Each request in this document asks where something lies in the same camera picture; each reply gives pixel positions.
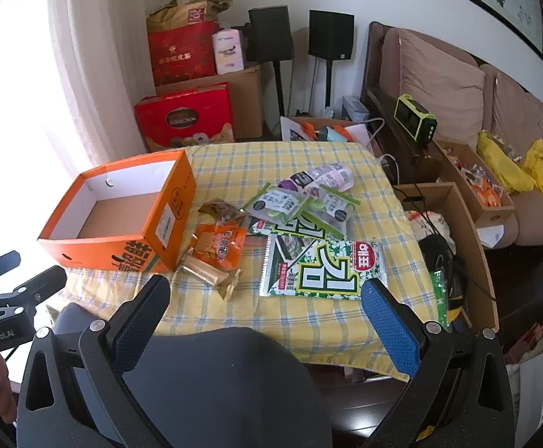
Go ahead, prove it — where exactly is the dark wooden sofa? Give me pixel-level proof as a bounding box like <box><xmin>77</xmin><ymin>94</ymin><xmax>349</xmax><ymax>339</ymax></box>
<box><xmin>362</xmin><ymin>21</ymin><xmax>543</xmax><ymax>262</ymax></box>

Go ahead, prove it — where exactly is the green cap jelly pouch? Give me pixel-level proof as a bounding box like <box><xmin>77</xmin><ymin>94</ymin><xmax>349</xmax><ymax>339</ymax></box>
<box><xmin>246</xmin><ymin>182</ymin><xmax>310</xmax><ymax>225</ymax></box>
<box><xmin>306</xmin><ymin>184</ymin><xmax>361</xmax><ymax>234</ymax></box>

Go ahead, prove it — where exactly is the beige sofa cushion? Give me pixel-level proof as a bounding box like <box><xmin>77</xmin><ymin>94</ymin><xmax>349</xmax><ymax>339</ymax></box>
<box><xmin>481</xmin><ymin>63</ymin><xmax>543</xmax><ymax>143</ymax></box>
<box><xmin>395</xmin><ymin>28</ymin><xmax>487</xmax><ymax>131</ymax></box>

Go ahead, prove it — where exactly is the white cable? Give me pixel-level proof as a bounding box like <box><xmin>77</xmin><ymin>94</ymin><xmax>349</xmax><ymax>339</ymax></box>
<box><xmin>367</xmin><ymin>119</ymin><xmax>400</xmax><ymax>183</ymax></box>

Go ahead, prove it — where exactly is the brown paper bag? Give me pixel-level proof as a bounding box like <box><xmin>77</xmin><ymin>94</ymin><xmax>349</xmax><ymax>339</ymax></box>
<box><xmin>146</xmin><ymin>0</ymin><xmax>234</xmax><ymax>31</ymax></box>

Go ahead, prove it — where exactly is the white curtain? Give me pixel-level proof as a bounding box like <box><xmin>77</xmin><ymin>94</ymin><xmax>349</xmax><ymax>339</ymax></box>
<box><xmin>0</xmin><ymin>0</ymin><xmax>155</xmax><ymax>262</ymax></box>

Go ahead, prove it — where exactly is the small open cardboard box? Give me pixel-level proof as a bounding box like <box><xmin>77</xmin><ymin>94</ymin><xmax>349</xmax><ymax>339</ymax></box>
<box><xmin>281</xmin><ymin>116</ymin><xmax>384</xmax><ymax>149</ymax></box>

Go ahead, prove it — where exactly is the black speaker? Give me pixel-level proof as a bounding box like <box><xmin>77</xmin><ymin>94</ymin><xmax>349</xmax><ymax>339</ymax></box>
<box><xmin>248</xmin><ymin>6</ymin><xmax>295</xmax><ymax>63</ymax></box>
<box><xmin>308</xmin><ymin>9</ymin><xmax>355</xmax><ymax>61</ymax></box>

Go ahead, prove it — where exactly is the green white seaweed packet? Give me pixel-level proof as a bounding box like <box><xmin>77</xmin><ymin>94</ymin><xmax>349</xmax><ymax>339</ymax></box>
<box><xmin>262</xmin><ymin>236</ymin><xmax>389</xmax><ymax>299</ymax></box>
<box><xmin>248</xmin><ymin>212</ymin><xmax>347</xmax><ymax>244</ymax></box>

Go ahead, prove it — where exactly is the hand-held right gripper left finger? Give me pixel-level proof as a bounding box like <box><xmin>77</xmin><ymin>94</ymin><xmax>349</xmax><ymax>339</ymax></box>
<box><xmin>16</xmin><ymin>274</ymin><xmax>172</xmax><ymax>448</ymax></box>

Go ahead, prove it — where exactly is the white tissue pack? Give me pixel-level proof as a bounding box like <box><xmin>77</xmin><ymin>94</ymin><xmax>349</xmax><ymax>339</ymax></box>
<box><xmin>212</xmin><ymin>28</ymin><xmax>246</xmax><ymax>75</ymax></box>

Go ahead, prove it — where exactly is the pink pastry packet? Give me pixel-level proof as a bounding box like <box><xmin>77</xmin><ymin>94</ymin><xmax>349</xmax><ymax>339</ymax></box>
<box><xmin>178</xmin><ymin>249</ymin><xmax>244</xmax><ymax>302</ymax></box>

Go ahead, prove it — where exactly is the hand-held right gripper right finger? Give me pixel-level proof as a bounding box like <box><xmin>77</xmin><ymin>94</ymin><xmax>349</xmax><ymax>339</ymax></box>
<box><xmin>361</xmin><ymin>279</ymin><xmax>519</xmax><ymax>448</ymax></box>

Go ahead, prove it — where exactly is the brown cardboard box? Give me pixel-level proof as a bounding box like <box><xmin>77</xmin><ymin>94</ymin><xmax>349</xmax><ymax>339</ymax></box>
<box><xmin>155</xmin><ymin>63</ymin><xmax>265</xmax><ymax>141</ymax></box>

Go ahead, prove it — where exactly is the orange snack packet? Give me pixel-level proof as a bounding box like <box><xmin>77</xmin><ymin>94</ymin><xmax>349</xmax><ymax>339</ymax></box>
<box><xmin>191</xmin><ymin>221</ymin><xmax>249</xmax><ymax>274</ymax></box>

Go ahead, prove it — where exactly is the green patterned packet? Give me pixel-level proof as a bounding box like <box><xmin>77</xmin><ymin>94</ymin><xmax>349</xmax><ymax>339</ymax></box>
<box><xmin>429</xmin><ymin>268</ymin><xmax>463</xmax><ymax>330</ymax></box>

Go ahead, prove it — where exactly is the cardboard box of candies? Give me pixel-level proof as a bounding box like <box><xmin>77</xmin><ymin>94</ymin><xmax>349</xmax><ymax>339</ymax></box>
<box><xmin>432</xmin><ymin>139</ymin><xmax>519</xmax><ymax>227</ymax></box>

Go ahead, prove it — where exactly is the dark red gift box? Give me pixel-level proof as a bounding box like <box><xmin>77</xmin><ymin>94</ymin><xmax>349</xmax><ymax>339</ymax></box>
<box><xmin>148</xmin><ymin>21</ymin><xmax>221</xmax><ymax>87</ymax></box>

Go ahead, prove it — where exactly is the black speaker stand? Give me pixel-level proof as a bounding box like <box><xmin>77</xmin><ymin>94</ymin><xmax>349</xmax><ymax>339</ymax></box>
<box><xmin>274</xmin><ymin>60</ymin><xmax>287</xmax><ymax>117</ymax></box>
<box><xmin>323</xmin><ymin>58</ymin><xmax>336</xmax><ymax>108</ymax></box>

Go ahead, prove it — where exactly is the green black radio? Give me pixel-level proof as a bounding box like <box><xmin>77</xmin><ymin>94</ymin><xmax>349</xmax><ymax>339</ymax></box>
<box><xmin>393</xmin><ymin>94</ymin><xmax>438</xmax><ymax>145</ymax></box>

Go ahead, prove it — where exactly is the purple cap jelly pouch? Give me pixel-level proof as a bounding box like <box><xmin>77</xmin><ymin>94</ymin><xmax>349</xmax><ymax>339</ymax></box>
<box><xmin>278</xmin><ymin>162</ymin><xmax>354</xmax><ymax>197</ymax></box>

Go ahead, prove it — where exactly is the white blue box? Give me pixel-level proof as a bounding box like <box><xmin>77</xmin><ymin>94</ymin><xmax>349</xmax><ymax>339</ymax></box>
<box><xmin>341</xmin><ymin>96</ymin><xmax>371</xmax><ymax>123</ymax></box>

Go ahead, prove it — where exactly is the brown snack packet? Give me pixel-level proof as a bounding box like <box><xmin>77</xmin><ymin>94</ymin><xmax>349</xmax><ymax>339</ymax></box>
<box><xmin>198</xmin><ymin>198</ymin><xmax>246</xmax><ymax>225</ymax></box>

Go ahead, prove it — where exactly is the black bag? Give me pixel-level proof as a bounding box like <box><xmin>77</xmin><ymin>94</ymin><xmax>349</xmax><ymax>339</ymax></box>
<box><xmin>418</xmin><ymin>233</ymin><xmax>468</xmax><ymax>299</ymax></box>

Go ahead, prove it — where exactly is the large open cardboard box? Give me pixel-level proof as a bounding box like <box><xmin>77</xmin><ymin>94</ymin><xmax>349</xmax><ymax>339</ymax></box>
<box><xmin>393</xmin><ymin>182</ymin><xmax>501</xmax><ymax>332</ymax></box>

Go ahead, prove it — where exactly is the orange cardboard box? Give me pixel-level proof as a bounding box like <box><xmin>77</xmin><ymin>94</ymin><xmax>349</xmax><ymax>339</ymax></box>
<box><xmin>37</xmin><ymin>149</ymin><xmax>198</xmax><ymax>274</ymax></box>

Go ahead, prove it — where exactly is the yellow plastic bag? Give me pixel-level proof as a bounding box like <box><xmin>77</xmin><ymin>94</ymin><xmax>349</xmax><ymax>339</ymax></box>
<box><xmin>476</xmin><ymin>130</ymin><xmax>536</xmax><ymax>194</ymax></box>
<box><xmin>521</xmin><ymin>137</ymin><xmax>543</xmax><ymax>205</ymax></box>

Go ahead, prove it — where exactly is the white printed paper bag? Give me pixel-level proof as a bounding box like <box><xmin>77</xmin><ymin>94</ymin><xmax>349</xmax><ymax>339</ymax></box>
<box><xmin>505</xmin><ymin>322</ymin><xmax>543</xmax><ymax>430</ymax></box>

